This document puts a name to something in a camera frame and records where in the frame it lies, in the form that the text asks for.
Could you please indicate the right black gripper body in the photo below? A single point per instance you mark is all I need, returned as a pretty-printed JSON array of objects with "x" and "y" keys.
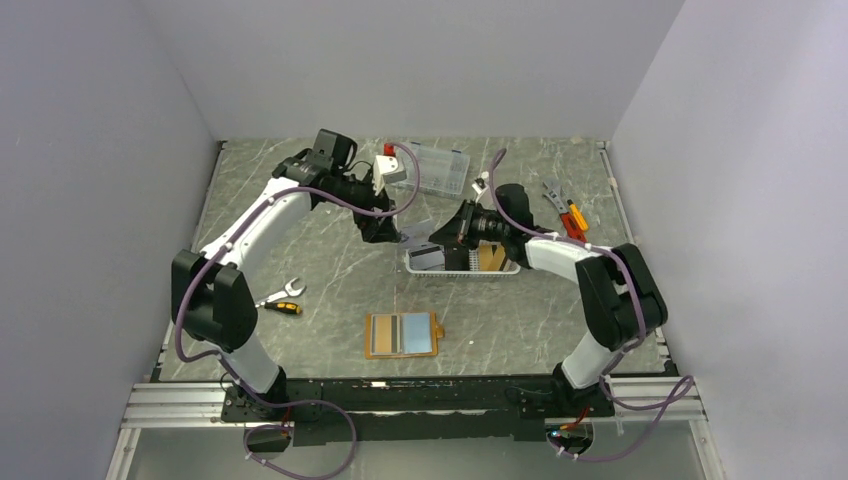
[{"x": 478, "y": 225}]

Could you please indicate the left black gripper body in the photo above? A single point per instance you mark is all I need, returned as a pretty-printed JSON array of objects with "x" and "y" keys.
[{"x": 369, "y": 224}]

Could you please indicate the white plastic basket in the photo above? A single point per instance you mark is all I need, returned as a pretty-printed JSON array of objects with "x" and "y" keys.
[{"x": 474, "y": 271}]

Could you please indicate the gold striped card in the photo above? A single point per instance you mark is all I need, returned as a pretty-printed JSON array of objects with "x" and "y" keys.
[{"x": 386, "y": 335}]

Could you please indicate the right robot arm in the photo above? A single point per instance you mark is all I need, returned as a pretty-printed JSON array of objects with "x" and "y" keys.
[{"x": 621, "y": 301}]

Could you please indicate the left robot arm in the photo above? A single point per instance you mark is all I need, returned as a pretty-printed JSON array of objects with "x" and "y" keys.
[{"x": 212, "y": 306}]

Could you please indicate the black VIP cards stack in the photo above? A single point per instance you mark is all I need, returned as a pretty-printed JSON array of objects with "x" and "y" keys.
[{"x": 456, "y": 259}]

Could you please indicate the gold cards stack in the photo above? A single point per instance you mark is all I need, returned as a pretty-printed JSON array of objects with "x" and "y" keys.
[{"x": 492, "y": 258}]

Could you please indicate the clear plastic organizer box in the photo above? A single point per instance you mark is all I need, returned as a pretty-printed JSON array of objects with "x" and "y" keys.
[{"x": 443, "y": 173}]

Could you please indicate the red adjustable wrench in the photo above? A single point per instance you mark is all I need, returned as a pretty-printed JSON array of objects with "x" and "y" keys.
[{"x": 555, "y": 194}]

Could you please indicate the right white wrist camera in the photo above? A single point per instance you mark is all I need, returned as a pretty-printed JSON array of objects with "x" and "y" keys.
[{"x": 481, "y": 188}]

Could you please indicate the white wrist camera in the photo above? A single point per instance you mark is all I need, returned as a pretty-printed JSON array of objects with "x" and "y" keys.
[
  {"x": 387, "y": 169},
  {"x": 481, "y": 188}
]

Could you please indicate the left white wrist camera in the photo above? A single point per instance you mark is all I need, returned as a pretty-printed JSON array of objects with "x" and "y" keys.
[{"x": 387, "y": 169}]

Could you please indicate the yellow black handled wrench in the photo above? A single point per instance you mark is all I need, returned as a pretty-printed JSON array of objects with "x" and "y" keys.
[{"x": 283, "y": 301}]

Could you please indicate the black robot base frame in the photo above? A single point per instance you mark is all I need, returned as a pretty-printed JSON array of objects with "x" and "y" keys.
[{"x": 341, "y": 427}]

